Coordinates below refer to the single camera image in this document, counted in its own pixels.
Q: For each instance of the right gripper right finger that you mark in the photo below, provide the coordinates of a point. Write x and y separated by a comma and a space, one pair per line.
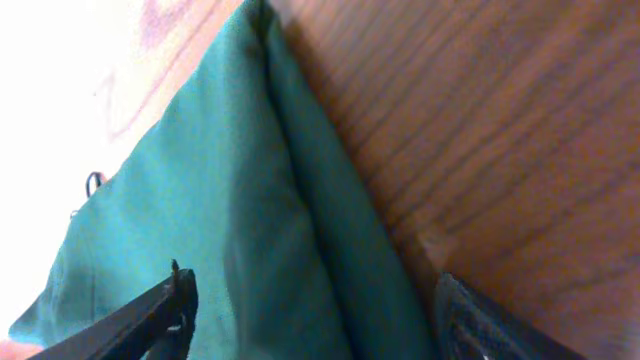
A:
469, 325

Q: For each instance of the green garment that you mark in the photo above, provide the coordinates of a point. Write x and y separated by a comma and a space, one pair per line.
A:
244, 181

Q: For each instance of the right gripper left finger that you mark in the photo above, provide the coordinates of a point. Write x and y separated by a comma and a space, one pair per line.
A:
140, 320

